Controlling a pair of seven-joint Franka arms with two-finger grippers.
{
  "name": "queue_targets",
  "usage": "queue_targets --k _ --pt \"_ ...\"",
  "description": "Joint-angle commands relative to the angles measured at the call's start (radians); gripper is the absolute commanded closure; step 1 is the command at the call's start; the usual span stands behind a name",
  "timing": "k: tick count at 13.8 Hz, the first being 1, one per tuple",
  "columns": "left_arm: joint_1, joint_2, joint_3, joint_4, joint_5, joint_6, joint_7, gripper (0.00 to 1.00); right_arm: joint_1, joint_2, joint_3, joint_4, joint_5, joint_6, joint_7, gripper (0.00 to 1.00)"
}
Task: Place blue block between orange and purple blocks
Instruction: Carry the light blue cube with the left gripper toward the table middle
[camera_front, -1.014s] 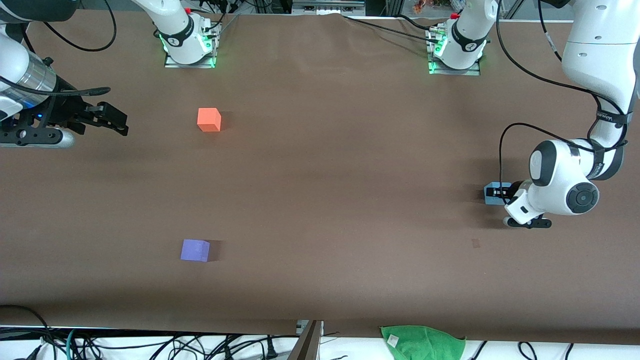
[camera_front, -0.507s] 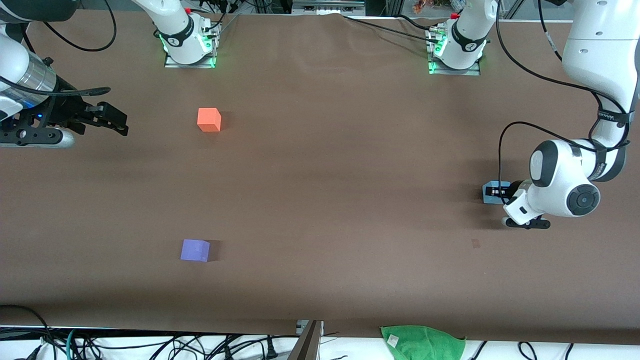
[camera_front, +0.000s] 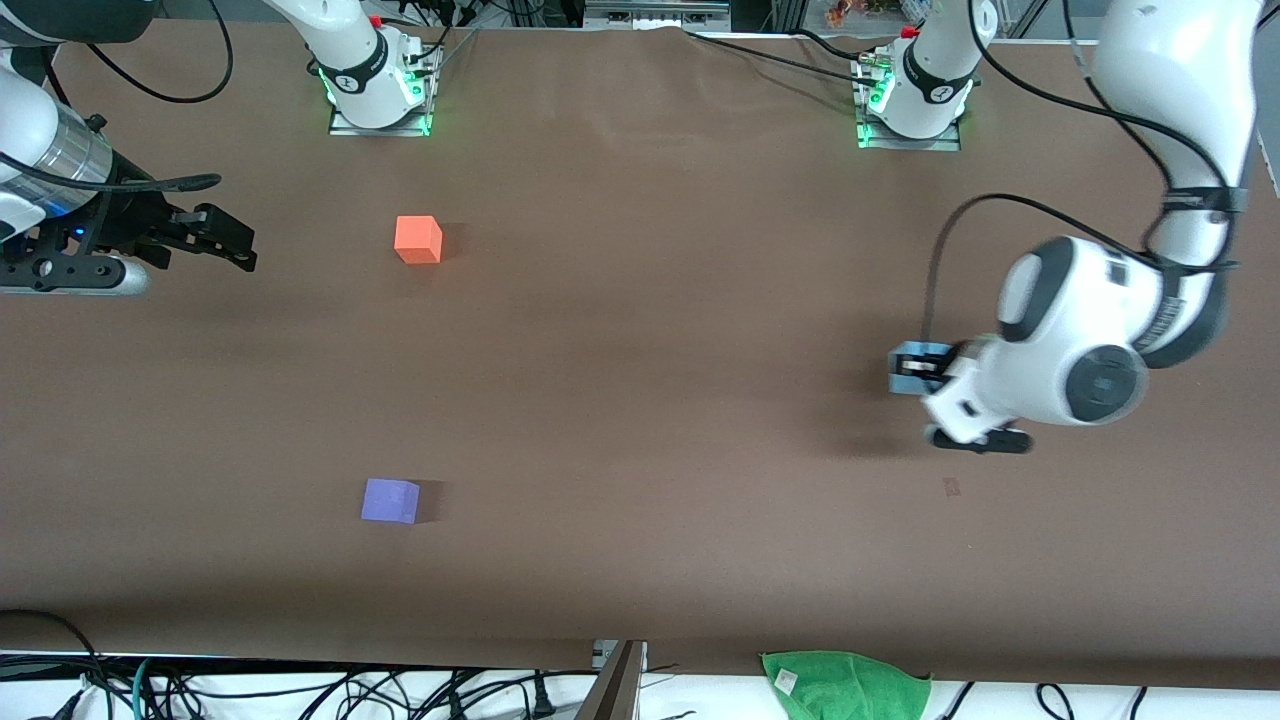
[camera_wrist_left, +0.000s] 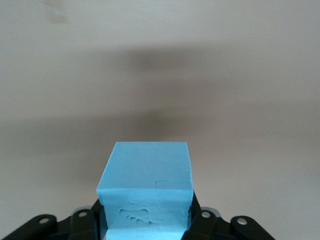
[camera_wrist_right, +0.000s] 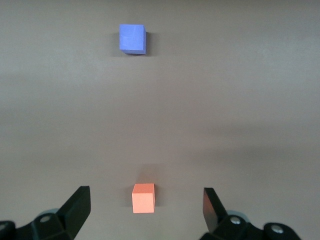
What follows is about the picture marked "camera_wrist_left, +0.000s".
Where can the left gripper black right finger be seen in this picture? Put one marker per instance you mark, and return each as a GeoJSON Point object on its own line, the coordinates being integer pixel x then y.
{"type": "Point", "coordinates": [212, 227]}

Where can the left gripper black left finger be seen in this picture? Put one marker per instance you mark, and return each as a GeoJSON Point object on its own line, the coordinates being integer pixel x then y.
{"type": "Point", "coordinates": [62, 227]}

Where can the blue foam block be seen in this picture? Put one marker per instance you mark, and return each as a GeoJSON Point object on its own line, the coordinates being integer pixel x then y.
{"type": "Point", "coordinates": [150, 175]}

